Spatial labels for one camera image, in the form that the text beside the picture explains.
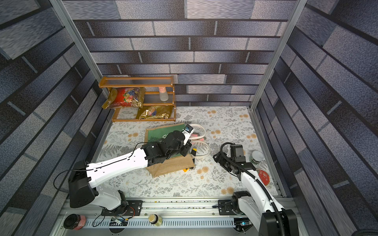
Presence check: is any burlap green Christmas tote bag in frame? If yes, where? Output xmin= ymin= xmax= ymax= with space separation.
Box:
xmin=142 ymin=123 xmax=211 ymax=178

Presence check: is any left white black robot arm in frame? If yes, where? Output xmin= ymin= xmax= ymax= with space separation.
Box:
xmin=68 ymin=125 xmax=194 ymax=216

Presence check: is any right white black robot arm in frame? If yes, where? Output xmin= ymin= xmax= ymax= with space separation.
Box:
xmin=213 ymin=142 xmax=299 ymax=236

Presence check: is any white green round container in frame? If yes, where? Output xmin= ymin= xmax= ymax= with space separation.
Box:
xmin=249 ymin=150 xmax=265 ymax=165

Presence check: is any red round tin lid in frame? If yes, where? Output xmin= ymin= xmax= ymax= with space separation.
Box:
xmin=257 ymin=169 xmax=271 ymax=186

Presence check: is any gold candy bag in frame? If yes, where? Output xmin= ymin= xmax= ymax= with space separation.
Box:
xmin=136 ymin=106 xmax=173 ymax=120

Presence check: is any wooden two-tier shelf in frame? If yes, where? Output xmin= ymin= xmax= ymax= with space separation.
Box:
xmin=99 ymin=76 xmax=176 ymax=123

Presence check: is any small pink capped bottle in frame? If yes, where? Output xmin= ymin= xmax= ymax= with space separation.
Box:
xmin=158 ymin=87 xmax=169 ymax=101

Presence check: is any red gold snack bag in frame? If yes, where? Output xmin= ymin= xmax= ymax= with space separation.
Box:
xmin=102 ymin=88 xmax=146 ymax=109

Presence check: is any small gold lid jar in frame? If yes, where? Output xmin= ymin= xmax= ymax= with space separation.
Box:
xmin=148 ymin=214 xmax=163 ymax=227

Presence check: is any black red tape roll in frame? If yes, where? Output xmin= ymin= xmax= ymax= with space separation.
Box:
xmin=63 ymin=214 xmax=86 ymax=231

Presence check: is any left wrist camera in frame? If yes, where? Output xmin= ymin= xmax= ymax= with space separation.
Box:
xmin=182 ymin=124 xmax=194 ymax=146

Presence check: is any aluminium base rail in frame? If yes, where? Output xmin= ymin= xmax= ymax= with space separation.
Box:
xmin=51 ymin=197 xmax=257 ymax=236

